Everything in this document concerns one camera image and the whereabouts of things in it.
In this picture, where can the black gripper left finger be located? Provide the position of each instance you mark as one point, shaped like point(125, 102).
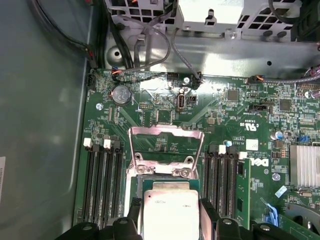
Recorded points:
point(125, 228)

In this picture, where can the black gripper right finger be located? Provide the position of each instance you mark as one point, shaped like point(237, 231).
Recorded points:
point(225, 228)

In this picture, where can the silver CPU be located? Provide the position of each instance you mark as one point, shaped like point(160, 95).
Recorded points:
point(170, 215)

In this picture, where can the metal socket cover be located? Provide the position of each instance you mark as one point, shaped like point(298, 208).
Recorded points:
point(142, 130)

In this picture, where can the CPU socket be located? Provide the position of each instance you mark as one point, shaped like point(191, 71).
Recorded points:
point(131, 187)

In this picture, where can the RAM slot white latch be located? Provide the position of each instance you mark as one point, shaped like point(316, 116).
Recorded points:
point(87, 185)
point(218, 185)
point(107, 185)

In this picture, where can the blue expansion slot latch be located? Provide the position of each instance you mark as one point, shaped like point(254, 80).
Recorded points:
point(272, 212)

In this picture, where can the green RAM stick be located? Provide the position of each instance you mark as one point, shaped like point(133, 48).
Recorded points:
point(243, 190)

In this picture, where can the silver motherboard screw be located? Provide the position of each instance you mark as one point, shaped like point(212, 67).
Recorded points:
point(276, 177)
point(99, 106)
point(186, 80)

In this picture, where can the silver finned heatsink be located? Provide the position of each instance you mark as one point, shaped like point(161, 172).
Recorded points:
point(306, 165)

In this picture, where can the silver capacitor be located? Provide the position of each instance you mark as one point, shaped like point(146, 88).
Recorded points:
point(277, 135)

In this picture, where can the green motherboard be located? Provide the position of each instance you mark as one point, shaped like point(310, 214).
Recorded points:
point(225, 120)

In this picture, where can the silver coin cell battery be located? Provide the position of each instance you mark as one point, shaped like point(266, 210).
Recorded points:
point(121, 95)

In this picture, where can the silver internal USB port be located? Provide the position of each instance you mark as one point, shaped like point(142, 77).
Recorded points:
point(182, 102)

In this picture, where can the black PC case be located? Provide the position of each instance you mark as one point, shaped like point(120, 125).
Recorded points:
point(37, 125)

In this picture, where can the silver perforated drive cage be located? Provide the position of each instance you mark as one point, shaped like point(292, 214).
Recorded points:
point(195, 20)

